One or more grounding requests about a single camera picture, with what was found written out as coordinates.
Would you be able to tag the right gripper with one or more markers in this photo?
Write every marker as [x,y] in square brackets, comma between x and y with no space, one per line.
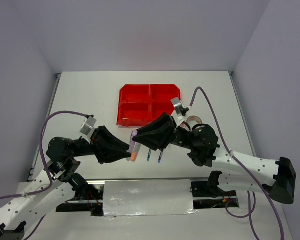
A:
[158,133]

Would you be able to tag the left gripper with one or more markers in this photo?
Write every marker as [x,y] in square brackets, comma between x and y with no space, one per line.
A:
[100,137]

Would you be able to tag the purple highlighter cap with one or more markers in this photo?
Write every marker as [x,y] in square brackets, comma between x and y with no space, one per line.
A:
[133,134]

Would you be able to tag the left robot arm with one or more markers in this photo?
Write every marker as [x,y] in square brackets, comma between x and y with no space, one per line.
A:
[59,182]

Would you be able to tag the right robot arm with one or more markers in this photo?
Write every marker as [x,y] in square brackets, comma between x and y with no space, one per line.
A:
[231,170]

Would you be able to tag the blue pen right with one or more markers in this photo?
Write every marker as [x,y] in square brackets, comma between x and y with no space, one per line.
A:
[160,156]

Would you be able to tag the blue pen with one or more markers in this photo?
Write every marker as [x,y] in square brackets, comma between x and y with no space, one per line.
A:
[160,156]
[149,155]

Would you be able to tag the orange highlighter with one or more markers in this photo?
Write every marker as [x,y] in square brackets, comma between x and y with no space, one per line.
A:
[135,152]

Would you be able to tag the blue pen left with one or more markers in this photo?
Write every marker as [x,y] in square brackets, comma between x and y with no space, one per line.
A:
[149,155]

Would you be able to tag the red four-compartment bin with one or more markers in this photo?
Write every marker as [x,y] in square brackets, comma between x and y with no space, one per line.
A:
[141,104]

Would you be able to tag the large clear tape roll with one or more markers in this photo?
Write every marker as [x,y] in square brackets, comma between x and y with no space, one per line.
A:
[193,120]

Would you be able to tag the silver foil sheet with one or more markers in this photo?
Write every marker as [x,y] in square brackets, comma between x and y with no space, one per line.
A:
[148,198]

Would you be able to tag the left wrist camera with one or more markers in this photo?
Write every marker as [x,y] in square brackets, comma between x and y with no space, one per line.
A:
[88,128]

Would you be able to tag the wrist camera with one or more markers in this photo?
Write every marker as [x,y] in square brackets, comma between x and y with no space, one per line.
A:
[88,128]
[180,113]

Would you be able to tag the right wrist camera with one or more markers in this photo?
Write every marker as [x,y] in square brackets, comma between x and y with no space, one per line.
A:
[180,113]

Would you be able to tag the black mounting rail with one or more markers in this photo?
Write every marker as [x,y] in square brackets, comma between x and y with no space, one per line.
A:
[203,198]

